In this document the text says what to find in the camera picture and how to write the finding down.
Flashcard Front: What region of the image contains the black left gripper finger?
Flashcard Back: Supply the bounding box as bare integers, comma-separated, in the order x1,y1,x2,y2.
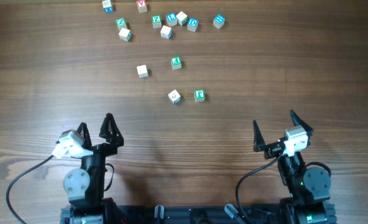
76,122,92,148
99,113,124,146

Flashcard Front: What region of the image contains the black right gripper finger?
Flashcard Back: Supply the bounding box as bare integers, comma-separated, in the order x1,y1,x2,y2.
253,120,266,152
290,110,313,136

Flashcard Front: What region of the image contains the plain block red side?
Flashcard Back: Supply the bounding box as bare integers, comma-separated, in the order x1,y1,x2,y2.
137,65,149,78

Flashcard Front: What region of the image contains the plain block blue Z side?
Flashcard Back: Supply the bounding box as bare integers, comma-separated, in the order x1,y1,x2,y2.
168,90,182,104

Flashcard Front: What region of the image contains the block with green J top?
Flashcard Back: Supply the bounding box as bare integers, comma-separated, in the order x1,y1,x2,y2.
194,90,206,102

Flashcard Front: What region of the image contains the block with green E top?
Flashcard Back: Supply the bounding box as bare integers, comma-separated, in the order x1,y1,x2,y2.
170,57,182,70

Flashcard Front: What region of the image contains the block with blue D top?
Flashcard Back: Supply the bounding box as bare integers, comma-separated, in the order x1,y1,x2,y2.
187,17,198,32

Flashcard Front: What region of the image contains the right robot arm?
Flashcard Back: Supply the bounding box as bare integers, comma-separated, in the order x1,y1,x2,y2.
253,110,331,223

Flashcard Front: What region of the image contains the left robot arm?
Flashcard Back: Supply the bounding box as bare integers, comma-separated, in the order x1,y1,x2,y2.
60,113,127,224

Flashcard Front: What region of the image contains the block with green Z top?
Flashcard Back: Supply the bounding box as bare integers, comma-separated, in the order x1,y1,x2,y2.
116,17,127,30

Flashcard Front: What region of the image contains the block with green z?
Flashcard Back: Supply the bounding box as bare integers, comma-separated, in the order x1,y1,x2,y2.
152,15,162,29
116,17,127,30

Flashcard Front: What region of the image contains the block with green Z middle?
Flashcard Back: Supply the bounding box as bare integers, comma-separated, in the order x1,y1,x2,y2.
152,15,162,29

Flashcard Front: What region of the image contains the block with blue X side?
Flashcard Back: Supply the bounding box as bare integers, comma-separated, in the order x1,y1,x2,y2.
102,0,114,14

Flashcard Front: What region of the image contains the block with blue L top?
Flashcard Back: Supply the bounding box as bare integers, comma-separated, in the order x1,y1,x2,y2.
166,12,178,27

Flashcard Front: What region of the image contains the block with blue top right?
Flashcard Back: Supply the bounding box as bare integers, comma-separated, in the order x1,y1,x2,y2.
213,14,226,29

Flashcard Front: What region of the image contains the block with red V top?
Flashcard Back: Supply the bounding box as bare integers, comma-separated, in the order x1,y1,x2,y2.
136,0,147,13

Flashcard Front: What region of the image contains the plain block dark green side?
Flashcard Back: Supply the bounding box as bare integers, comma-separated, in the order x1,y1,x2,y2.
177,11,188,26

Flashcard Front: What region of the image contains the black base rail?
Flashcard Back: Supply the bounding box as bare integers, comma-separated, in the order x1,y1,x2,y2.
60,204,338,224

